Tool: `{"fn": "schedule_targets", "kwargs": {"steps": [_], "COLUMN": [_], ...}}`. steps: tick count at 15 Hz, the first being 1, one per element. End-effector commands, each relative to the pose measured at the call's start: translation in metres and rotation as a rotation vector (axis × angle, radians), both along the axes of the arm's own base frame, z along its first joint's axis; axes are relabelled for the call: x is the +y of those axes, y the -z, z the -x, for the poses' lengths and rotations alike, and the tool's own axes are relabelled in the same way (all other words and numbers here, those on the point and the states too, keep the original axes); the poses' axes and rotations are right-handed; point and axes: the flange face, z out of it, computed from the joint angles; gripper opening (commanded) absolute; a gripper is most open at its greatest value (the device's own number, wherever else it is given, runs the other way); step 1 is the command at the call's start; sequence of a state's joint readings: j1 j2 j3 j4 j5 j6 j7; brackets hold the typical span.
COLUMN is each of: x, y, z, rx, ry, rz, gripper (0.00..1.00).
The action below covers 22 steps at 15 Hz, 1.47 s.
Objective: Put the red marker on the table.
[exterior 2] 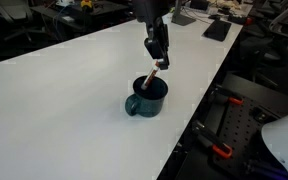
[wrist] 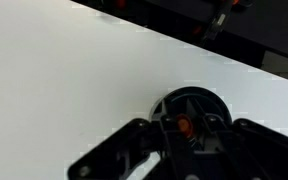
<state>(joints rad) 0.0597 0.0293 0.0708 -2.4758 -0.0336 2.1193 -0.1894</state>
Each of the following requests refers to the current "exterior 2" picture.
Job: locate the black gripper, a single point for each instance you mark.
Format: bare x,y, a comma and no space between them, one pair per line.
157,40

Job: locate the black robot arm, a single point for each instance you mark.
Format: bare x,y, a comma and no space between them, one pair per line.
149,9

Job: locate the dark teal speckled mug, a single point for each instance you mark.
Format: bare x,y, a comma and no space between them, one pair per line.
149,101

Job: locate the grey monitor stand base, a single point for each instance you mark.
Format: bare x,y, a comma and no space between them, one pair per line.
181,18

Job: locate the black computer mouse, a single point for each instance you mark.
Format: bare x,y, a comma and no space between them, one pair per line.
214,16

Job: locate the yellow tool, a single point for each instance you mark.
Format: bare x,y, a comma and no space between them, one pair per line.
86,4

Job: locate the black perforated breadboard plate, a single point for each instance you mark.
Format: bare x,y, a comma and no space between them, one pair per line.
247,133

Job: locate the white rounded object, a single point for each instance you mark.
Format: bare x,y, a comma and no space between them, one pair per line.
284,143

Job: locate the black office chair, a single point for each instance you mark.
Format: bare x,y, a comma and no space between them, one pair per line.
12,15

